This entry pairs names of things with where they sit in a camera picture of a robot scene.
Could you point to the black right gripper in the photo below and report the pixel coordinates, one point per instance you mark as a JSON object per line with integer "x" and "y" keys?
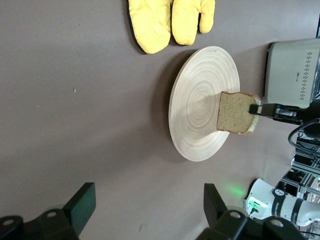
{"x": 282, "y": 112}

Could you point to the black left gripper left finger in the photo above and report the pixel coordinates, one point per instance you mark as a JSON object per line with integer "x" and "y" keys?
{"x": 82, "y": 207}

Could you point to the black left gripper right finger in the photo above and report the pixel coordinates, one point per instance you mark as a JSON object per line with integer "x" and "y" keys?
{"x": 212, "y": 205}

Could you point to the slice of toast bread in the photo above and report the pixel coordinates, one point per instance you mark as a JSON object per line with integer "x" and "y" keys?
{"x": 235, "y": 112}

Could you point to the round light wooden plate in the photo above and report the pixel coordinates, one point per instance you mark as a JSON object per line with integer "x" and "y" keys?
{"x": 197, "y": 105}

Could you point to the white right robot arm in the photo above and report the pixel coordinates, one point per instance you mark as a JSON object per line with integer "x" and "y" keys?
{"x": 277, "y": 202}

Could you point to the beige and chrome toaster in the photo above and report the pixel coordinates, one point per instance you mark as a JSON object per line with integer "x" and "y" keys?
{"x": 287, "y": 72}

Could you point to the yellow quilted oven mitt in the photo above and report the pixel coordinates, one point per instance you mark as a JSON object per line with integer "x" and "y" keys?
{"x": 190, "y": 22}
{"x": 150, "y": 25}

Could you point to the aluminium frame beside right arm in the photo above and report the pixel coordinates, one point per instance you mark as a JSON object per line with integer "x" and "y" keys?
{"x": 302, "y": 172}

